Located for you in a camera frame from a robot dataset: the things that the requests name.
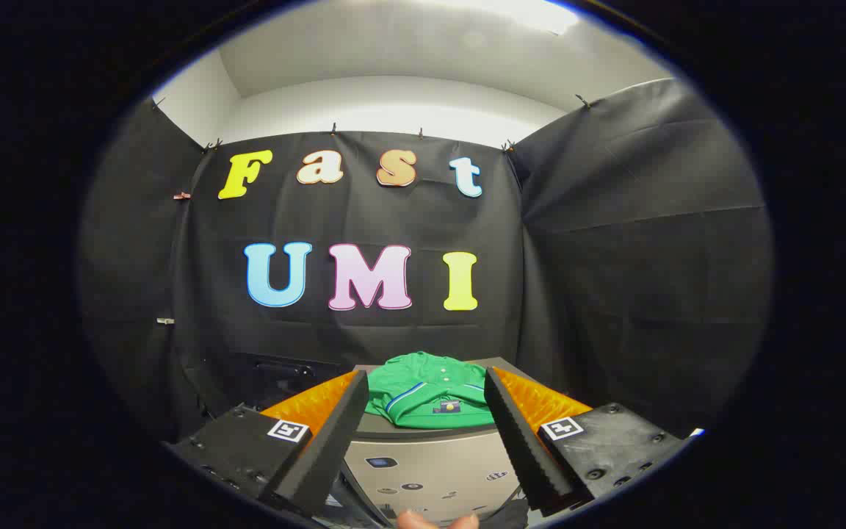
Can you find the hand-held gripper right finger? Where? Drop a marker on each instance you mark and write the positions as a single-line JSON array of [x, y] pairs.
[[522, 448]]

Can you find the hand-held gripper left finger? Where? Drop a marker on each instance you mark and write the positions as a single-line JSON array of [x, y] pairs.
[[338, 441]]

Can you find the green polo shirt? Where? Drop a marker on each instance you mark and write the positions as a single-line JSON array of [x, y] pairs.
[[430, 389]]

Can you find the grey cabinet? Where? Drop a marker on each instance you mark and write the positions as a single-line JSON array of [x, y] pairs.
[[430, 463]]

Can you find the black backdrop cloth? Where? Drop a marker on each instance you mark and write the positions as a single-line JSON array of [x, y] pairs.
[[364, 220]]

